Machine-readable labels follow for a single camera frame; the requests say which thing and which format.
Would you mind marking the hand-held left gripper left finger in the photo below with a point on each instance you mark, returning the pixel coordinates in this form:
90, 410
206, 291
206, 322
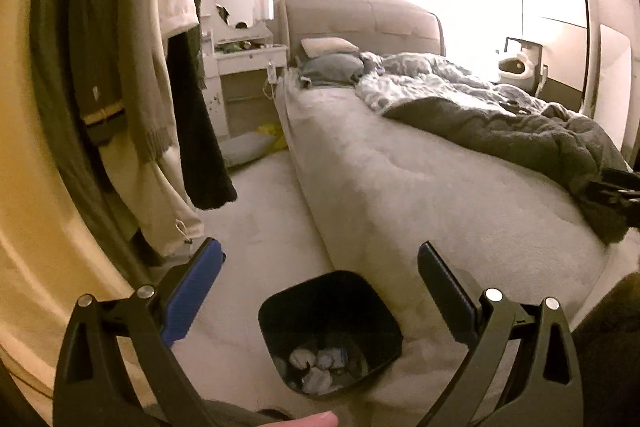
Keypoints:
192, 292

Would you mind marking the white wardrobe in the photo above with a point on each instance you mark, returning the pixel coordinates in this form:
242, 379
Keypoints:
550, 32

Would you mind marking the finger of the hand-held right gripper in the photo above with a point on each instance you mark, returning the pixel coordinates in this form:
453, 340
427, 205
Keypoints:
622, 177
615, 202

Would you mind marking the dark fuzzy blanket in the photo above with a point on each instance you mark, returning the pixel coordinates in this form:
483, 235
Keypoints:
500, 127

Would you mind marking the white dressing table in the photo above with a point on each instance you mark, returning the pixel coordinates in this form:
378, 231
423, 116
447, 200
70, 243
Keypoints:
245, 62

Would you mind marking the white plush pet bed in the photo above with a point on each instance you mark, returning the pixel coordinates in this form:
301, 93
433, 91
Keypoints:
517, 67

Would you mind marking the black plastic bin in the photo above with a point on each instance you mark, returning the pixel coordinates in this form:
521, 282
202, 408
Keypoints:
325, 302

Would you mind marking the olive green coat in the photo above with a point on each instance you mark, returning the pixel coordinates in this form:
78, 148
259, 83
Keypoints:
65, 82

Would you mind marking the blue and white packet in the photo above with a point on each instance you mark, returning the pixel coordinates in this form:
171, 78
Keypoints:
332, 357

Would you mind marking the yellow cloth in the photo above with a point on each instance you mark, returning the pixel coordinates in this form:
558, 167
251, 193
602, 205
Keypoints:
270, 132

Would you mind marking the gray patterned duvet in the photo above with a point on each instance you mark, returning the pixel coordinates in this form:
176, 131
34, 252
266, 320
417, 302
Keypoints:
415, 77

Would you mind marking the silver cylinder lamp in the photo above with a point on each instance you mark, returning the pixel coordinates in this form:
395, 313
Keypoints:
264, 8

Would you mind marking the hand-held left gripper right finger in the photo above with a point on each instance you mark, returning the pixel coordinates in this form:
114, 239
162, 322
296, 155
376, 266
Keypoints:
445, 292

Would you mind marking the gray-blue pillow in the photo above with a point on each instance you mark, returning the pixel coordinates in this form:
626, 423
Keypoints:
332, 68

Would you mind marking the black frame chair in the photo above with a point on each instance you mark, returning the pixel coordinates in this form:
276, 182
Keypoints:
522, 41

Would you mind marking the person's dark clothing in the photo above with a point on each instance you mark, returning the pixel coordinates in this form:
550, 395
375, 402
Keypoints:
610, 357

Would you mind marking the black garment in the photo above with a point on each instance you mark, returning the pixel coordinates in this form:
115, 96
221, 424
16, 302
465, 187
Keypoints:
200, 132

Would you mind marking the gray padded stool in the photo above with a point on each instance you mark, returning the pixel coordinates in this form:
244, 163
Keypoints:
245, 147

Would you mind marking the white tissue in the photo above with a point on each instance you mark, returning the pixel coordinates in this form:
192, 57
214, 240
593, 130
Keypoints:
302, 358

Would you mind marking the gray bed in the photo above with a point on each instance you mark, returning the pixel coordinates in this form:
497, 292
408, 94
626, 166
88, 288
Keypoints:
400, 182

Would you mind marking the white pillow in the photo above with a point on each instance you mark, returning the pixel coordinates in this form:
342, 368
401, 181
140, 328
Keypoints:
327, 47

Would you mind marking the white power strip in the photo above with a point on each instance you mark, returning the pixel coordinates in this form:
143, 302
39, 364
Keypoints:
272, 74

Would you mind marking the person's left hand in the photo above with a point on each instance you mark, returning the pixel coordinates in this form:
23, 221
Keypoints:
317, 421

